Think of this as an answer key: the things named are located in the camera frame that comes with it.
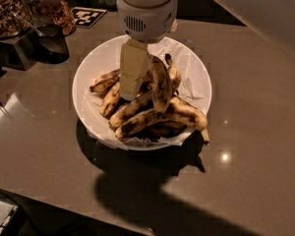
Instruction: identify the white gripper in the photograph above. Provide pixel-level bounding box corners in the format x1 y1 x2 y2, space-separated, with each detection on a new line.
116 0 178 100

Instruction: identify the curved spotted banana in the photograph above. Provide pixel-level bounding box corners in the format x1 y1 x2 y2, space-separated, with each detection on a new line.
148 55 172 113

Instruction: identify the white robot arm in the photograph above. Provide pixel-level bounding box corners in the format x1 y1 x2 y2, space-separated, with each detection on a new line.
117 0 295 100

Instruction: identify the white round bowl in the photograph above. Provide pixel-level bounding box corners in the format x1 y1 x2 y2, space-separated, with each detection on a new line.
71 32 212 151

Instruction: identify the left short spotted banana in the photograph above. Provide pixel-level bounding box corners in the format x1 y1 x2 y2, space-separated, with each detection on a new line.
89 69 120 92

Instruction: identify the lower middle spotted banana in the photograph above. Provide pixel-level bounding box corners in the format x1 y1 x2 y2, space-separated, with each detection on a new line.
109 91 152 130

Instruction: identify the back right small banana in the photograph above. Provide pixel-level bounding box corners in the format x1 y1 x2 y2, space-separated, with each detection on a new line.
165 53 181 91

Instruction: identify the front long spotted banana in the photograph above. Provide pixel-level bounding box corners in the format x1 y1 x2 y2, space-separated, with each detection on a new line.
115 96 209 144

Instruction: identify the black white marker tag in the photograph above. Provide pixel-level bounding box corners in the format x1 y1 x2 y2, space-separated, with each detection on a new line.
72 7 106 29

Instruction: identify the white paper liner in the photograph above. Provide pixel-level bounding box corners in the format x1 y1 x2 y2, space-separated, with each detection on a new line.
83 36 210 148

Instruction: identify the glass jar of nuts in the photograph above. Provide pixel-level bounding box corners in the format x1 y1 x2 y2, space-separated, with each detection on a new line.
26 0 76 35

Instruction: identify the dark stand under jars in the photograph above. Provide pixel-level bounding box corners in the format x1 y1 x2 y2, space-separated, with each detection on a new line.
0 34 37 71

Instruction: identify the glass jar of cashews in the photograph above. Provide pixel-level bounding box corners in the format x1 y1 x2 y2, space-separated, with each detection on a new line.
0 0 31 39

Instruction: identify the black scoop with handle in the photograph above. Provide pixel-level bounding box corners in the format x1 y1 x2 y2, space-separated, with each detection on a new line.
13 13 69 64

